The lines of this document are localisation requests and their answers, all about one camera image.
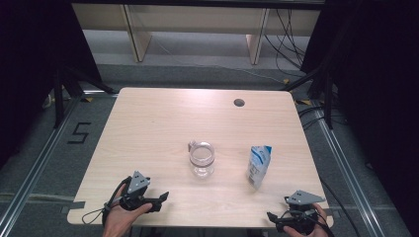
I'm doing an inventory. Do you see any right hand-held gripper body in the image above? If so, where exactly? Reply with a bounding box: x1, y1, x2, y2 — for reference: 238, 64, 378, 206
278, 190, 326, 235

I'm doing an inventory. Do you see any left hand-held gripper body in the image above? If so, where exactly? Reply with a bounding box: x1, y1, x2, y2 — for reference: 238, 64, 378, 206
118, 170, 156, 212

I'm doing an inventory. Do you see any clear glass jar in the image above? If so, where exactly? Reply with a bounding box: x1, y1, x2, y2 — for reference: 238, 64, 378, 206
189, 141, 215, 179

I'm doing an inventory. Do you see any white and blue pouch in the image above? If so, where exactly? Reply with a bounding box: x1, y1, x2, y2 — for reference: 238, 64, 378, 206
246, 144, 273, 191

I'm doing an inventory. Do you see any clear jar lid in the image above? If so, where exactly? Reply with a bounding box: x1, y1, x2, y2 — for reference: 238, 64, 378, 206
188, 140, 215, 167

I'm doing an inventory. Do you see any person's right hand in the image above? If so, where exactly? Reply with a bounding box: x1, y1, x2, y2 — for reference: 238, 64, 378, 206
283, 202, 330, 237

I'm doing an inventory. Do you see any person's left hand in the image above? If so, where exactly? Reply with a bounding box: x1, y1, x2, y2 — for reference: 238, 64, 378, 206
102, 184, 153, 237

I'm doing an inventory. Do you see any grey tape strip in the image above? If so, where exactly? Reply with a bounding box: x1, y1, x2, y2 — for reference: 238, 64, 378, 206
60, 200, 86, 214

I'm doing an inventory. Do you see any black tape floor mark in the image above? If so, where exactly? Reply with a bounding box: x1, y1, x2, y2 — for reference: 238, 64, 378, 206
67, 121, 92, 145

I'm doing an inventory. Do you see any black metal stand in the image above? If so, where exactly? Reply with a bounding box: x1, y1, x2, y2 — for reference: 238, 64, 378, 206
280, 65, 334, 130
52, 65, 117, 129

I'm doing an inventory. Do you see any black curtain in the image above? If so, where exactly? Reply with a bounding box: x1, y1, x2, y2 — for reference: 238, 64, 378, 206
0, 0, 104, 167
300, 0, 419, 231

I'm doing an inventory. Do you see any pale wooden desk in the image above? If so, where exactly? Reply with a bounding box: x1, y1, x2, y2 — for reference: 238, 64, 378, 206
71, 3, 322, 65

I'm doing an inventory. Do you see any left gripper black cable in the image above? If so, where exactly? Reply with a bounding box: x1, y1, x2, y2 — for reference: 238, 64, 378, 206
81, 176, 132, 226

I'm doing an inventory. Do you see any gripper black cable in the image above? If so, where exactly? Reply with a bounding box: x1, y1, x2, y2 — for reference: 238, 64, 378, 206
81, 176, 132, 226
290, 210, 334, 237

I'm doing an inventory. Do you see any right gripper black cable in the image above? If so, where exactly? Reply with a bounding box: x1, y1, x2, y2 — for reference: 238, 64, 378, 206
290, 210, 334, 237

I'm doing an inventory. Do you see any black floor cable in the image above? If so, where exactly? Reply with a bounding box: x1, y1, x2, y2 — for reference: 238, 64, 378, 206
319, 179, 364, 237

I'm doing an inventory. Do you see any metal floor rail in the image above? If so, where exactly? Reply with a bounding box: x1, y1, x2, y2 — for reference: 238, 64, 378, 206
0, 95, 81, 229
312, 98, 383, 237

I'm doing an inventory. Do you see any bundle of black cables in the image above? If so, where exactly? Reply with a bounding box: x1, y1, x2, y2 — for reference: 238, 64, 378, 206
263, 8, 308, 79

